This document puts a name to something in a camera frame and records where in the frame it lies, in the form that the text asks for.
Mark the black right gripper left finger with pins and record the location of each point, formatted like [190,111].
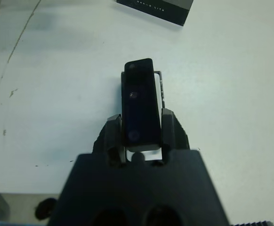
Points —
[111,136]

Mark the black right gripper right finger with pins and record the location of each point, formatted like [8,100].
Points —
[172,131]

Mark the black oblong camera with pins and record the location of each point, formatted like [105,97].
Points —
[140,106]

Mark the black printed box lid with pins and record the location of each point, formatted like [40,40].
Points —
[163,11]

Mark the black box base white insert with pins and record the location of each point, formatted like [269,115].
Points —
[158,89]

